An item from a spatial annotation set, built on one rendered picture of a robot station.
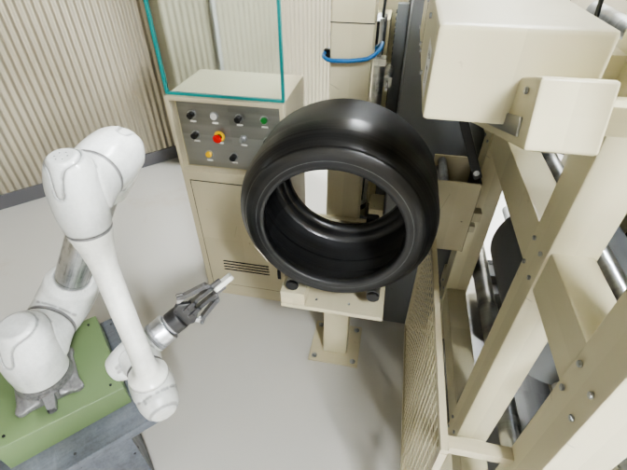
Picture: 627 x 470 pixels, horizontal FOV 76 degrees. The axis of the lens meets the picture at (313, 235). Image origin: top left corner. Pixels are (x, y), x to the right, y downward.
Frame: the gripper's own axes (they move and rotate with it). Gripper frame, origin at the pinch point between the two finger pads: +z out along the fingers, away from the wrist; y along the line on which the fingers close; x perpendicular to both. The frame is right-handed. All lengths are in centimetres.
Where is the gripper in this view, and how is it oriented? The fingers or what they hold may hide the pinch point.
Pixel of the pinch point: (222, 282)
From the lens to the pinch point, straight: 130.4
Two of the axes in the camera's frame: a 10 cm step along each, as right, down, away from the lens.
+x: 4.3, 2.7, -8.6
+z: 7.6, -6.3, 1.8
